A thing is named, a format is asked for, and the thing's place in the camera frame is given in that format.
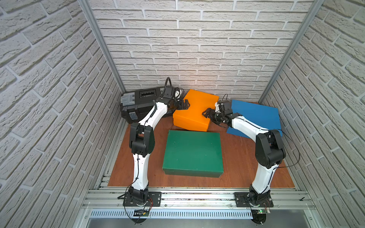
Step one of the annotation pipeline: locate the orange shoebox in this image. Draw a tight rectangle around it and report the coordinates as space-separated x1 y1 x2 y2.
173 89 219 132

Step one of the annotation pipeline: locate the green shoebox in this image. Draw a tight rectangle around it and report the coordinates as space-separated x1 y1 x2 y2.
162 130 224 178

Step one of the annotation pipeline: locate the blue shoebox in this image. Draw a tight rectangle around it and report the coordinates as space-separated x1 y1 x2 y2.
231 100 283 136

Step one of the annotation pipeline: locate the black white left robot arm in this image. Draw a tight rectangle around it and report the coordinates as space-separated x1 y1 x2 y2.
126 86 190 206

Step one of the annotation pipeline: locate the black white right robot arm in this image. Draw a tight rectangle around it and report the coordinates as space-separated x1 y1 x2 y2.
202 100 286 207

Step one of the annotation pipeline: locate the black grey toolbox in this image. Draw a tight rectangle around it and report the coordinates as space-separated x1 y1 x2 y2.
120 87 164 124

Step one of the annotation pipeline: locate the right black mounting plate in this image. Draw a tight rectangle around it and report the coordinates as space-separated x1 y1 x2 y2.
234 191 274 208

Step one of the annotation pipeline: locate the black mounting plate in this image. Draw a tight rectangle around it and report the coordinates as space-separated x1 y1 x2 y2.
123 192 162 207
234 191 274 208

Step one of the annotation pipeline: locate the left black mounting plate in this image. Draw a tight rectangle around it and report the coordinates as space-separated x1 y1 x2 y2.
123 192 162 207

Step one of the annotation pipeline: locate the right green circuit board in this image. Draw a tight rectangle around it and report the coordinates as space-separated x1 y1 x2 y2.
253 209 271 214

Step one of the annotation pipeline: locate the green circuit board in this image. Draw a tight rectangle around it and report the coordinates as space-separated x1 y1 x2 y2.
133 210 150 217
253 209 271 214

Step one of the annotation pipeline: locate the left green circuit board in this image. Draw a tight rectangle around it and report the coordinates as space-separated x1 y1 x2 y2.
133 210 150 217

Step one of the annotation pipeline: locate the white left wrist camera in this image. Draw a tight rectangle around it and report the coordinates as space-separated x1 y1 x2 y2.
174 88 184 100

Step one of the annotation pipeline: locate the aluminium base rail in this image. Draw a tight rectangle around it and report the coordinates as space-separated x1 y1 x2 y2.
81 187 316 219

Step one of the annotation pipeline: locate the left aluminium corner post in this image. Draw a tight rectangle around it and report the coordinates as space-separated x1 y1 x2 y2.
79 0 125 93

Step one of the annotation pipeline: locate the aluminium corner post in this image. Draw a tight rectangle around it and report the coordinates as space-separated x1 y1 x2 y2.
258 0 324 104
79 0 125 93

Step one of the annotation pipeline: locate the right aluminium corner post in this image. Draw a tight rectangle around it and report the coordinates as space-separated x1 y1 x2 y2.
258 0 324 104

